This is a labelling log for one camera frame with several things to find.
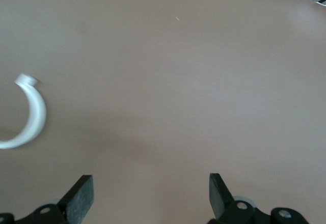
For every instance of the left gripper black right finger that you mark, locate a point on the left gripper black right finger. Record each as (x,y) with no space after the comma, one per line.
(220,198)

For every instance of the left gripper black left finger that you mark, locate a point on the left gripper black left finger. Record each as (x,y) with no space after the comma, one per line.
(79,201)

